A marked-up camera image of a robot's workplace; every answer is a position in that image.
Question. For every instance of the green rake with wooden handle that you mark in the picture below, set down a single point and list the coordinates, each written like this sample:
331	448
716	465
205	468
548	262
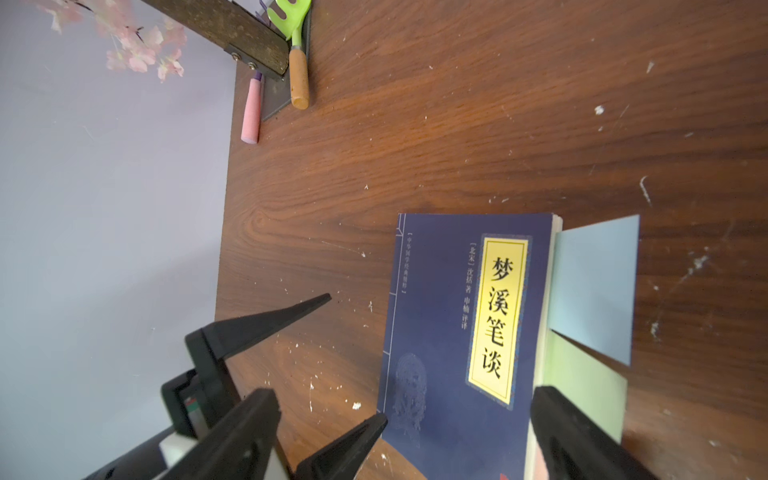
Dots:
289	17

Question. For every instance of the pink artificial cherry blossom tree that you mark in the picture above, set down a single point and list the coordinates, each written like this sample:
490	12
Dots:
139	46

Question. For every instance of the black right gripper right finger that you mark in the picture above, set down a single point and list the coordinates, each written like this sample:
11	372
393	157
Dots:
573	446

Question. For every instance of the dark blue paperback book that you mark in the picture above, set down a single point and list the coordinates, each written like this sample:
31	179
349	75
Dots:
466	313

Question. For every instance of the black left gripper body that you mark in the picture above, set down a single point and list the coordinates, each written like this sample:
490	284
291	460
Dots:
153	458

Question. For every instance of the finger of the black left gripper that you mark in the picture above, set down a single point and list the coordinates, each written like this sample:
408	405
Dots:
343	458
210	347

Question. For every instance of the light green sticky note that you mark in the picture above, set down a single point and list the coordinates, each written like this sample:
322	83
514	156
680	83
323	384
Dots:
596	389

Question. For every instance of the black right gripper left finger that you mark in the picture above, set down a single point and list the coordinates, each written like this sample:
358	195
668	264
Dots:
239	446

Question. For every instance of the purple rake with pink handle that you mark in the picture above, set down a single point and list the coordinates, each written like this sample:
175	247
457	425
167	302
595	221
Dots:
252	111

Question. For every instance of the light blue sticky note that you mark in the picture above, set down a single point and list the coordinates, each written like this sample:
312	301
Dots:
594	284

